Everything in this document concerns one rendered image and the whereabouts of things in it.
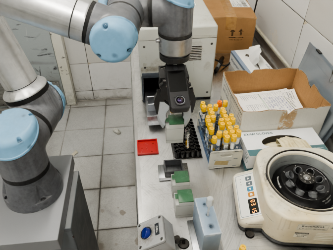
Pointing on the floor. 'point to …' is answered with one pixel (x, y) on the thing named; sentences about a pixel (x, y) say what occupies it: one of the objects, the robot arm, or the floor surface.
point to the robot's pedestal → (78, 220)
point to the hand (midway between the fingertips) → (174, 125)
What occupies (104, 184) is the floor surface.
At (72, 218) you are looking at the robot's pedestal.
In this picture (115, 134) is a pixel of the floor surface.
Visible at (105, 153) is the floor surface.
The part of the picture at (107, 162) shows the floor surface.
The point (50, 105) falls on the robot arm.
